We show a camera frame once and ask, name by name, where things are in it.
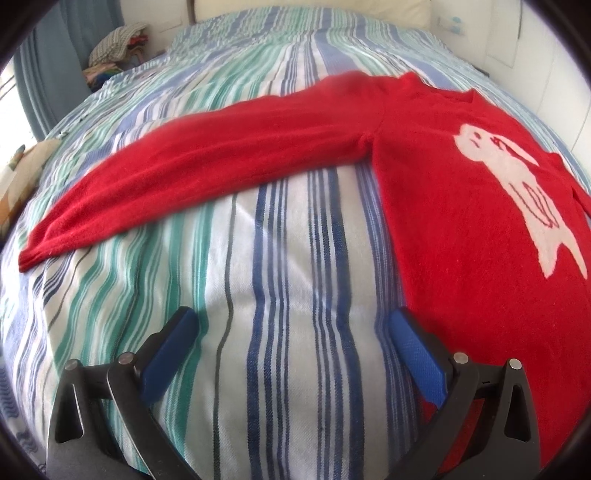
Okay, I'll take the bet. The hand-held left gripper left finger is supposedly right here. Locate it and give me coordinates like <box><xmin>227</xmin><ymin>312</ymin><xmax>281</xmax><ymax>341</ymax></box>
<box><xmin>46</xmin><ymin>306</ymin><xmax>204</xmax><ymax>480</ymax></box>

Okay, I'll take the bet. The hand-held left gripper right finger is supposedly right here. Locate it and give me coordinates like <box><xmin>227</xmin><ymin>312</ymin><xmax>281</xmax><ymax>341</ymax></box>
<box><xmin>387</xmin><ymin>307</ymin><xmax>543</xmax><ymax>480</ymax></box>

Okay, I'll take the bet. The red sweater with white animal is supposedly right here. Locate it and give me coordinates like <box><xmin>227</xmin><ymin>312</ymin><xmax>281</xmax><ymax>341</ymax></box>
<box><xmin>18</xmin><ymin>71</ymin><xmax>591</xmax><ymax>476</ymax></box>

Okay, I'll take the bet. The colourful stack of clothes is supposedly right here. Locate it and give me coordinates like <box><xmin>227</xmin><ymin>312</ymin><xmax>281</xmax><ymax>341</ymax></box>
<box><xmin>83</xmin><ymin>58</ymin><xmax>127</xmax><ymax>92</ymax></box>

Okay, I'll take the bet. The striped blue green bed cover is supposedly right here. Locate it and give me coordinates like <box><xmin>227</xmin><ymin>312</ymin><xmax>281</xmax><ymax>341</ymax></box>
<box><xmin>0</xmin><ymin>7</ymin><xmax>591</xmax><ymax>480</ymax></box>

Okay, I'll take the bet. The patterned folded cloth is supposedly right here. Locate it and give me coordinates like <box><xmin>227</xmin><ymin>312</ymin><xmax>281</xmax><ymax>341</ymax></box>
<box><xmin>0</xmin><ymin>138</ymin><xmax>61</xmax><ymax>222</ymax></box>

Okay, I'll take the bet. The checked crumpled cloth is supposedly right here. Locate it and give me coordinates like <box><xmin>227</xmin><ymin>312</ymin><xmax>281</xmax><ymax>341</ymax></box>
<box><xmin>89</xmin><ymin>26</ymin><xmax>148</xmax><ymax>65</ymax></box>

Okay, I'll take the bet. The blue curtain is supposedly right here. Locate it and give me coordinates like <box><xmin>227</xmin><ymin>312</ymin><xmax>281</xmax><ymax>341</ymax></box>
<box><xmin>14</xmin><ymin>0</ymin><xmax>125</xmax><ymax>139</ymax></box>

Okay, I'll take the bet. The white wardrobe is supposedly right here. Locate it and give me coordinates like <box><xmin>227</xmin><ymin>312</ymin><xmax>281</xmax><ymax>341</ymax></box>
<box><xmin>480</xmin><ymin>0</ymin><xmax>591</xmax><ymax>158</ymax></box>

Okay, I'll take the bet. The cream padded headboard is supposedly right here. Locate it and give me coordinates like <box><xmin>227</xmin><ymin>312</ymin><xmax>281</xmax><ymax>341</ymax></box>
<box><xmin>194</xmin><ymin>0</ymin><xmax>432</xmax><ymax>31</ymax></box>

